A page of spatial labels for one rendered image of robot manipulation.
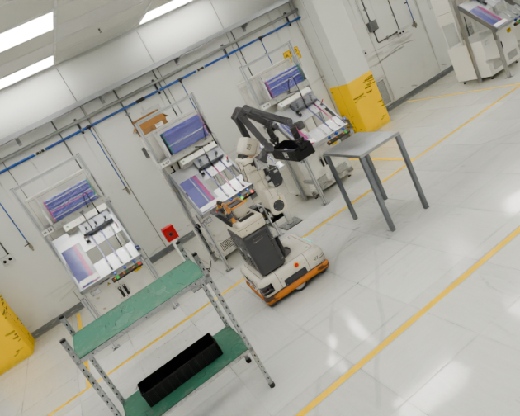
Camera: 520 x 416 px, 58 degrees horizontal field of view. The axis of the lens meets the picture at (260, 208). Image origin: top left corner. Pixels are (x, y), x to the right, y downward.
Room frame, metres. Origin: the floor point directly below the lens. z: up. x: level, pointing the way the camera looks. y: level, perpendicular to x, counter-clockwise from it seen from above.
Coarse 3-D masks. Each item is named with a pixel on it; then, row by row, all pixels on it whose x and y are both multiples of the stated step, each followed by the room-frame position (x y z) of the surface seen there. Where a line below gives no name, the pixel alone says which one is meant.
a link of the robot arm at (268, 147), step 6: (240, 114) 3.95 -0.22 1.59; (246, 114) 4.01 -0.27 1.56; (240, 120) 3.96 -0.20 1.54; (246, 120) 3.94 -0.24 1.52; (246, 126) 3.94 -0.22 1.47; (252, 126) 3.92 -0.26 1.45; (252, 132) 3.91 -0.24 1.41; (258, 132) 3.89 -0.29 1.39; (258, 138) 3.88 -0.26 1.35; (264, 138) 3.87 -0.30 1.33; (264, 144) 3.83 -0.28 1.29; (270, 144) 3.82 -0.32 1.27; (270, 150) 3.80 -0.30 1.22
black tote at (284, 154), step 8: (280, 144) 4.42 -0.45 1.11; (288, 144) 4.37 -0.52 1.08; (296, 144) 4.18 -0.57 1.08; (304, 144) 3.86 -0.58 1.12; (280, 152) 4.17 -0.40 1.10; (288, 152) 3.97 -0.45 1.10; (296, 152) 3.84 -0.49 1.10; (304, 152) 3.86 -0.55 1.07; (312, 152) 3.87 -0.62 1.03; (288, 160) 4.07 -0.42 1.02; (296, 160) 3.88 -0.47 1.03
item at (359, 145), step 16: (352, 144) 4.31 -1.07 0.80; (368, 144) 4.06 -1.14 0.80; (400, 144) 3.99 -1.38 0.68; (368, 160) 4.63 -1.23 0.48; (336, 176) 4.54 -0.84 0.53; (368, 176) 3.89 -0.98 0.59; (416, 176) 3.99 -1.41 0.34; (384, 192) 4.63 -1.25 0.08; (352, 208) 4.54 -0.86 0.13; (384, 208) 3.89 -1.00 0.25
